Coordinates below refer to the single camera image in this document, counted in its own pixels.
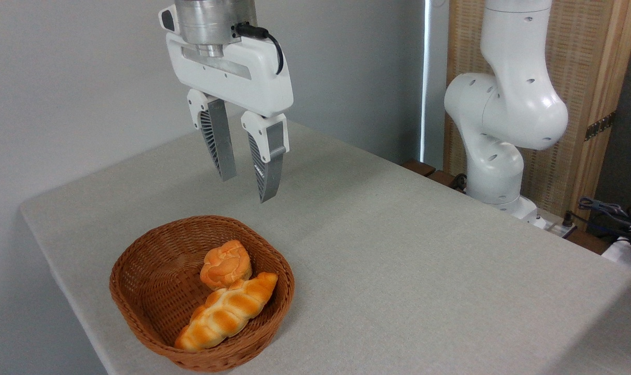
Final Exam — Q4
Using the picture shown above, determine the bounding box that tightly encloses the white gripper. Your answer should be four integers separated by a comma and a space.
165, 32, 295, 204

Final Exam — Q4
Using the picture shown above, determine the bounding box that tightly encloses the round orange bread bun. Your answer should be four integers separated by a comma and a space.
199, 240, 254, 291

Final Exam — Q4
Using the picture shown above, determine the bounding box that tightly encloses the long braided bread loaf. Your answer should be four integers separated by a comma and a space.
174, 272, 279, 352

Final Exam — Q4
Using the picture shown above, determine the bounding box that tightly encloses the brown woven wicker basket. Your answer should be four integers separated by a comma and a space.
109, 215, 296, 372

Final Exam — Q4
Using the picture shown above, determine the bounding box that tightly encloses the white power strip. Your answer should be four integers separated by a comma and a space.
533, 209, 577, 238

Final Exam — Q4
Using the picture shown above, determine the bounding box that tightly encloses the wooden woven folding screen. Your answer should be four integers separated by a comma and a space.
444, 0, 631, 220

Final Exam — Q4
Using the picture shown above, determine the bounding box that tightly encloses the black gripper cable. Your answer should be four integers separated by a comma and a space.
232, 22, 285, 76

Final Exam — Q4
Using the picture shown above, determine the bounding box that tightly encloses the bundle of dark cables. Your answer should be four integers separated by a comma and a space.
577, 196, 631, 245

